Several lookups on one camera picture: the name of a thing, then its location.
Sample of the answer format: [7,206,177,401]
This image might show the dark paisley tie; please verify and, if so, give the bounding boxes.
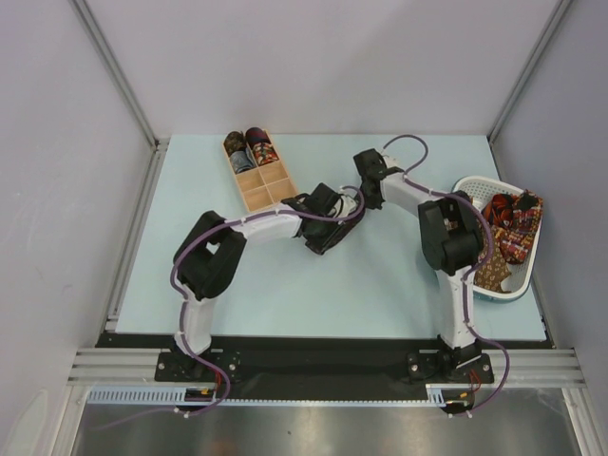
[306,221,357,256]

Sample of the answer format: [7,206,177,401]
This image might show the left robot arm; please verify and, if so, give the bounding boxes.
[170,183,366,380]

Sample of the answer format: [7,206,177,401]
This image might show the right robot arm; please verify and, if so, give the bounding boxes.
[353,149,484,382]

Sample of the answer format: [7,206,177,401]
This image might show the wooden compartment box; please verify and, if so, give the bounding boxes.
[221,129,298,213]

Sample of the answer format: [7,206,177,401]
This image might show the red black rolled tie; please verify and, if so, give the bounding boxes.
[252,142,279,166]

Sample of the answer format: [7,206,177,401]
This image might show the grey blue rolled tie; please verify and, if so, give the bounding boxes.
[229,149,256,175]

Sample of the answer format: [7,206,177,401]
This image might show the white teal plastic basket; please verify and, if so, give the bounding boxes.
[453,176,542,302]

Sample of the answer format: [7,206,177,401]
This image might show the navy red rolled tie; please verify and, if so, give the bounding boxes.
[245,127,271,148]

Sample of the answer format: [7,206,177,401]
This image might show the brown rolled tie in box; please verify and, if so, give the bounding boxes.
[223,131,247,156]

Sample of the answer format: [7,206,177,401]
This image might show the orange black tie in basket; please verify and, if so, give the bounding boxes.
[482,193,517,229]

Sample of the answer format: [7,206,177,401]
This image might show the brown patterned tie in basket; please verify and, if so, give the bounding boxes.
[474,226,511,294]

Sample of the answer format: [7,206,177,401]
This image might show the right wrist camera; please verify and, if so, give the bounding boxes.
[381,153,403,175]

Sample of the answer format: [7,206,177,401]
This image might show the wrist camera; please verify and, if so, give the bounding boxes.
[332,193,359,219]
[381,153,403,175]

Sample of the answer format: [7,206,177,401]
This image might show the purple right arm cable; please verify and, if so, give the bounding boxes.
[382,135,513,419]

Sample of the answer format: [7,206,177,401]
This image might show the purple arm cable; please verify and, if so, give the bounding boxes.
[169,185,367,431]
[382,135,513,419]

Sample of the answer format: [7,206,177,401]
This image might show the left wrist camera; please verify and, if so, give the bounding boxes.
[332,193,359,219]

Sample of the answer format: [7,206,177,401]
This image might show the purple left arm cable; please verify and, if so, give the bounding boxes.
[169,185,367,431]

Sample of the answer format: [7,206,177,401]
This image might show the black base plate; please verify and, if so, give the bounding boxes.
[97,332,498,400]

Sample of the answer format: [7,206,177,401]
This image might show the aluminium frame rail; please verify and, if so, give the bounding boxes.
[70,0,167,153]

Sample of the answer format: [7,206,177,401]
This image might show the white cable duct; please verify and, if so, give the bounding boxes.
[87,385,469,408]

